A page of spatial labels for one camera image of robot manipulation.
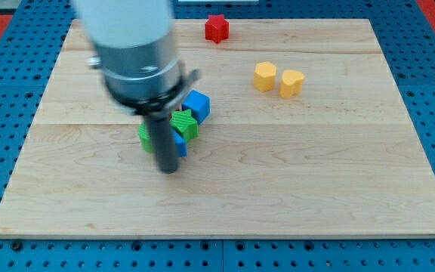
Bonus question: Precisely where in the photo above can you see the yellow hexagon block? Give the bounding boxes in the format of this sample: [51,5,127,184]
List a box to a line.
[253,61,277,91]

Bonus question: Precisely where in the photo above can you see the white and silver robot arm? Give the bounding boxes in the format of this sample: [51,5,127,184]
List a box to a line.
[72,0,200,116]

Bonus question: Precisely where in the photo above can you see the wooden board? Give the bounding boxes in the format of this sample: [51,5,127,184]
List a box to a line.
[0,19,435,240]

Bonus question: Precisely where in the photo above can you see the yellow heart block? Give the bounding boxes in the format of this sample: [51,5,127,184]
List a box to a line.
[279,70,305,99]

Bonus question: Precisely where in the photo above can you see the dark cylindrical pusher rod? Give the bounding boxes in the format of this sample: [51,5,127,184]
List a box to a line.
[144,112,179,174]

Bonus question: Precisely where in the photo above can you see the green star block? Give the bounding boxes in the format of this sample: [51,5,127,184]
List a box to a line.
[171,110,199,141]

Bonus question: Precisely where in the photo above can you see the blue cube block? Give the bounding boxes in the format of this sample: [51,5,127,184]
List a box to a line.
[181,90,211,125]

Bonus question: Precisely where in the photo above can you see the red star block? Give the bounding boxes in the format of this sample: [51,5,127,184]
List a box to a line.
[205,14,230,44]

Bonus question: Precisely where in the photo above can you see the green round block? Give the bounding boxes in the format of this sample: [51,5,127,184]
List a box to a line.
[137,123,153,153]

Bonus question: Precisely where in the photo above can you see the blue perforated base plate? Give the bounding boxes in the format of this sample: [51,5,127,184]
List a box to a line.
[0,0,435,271]

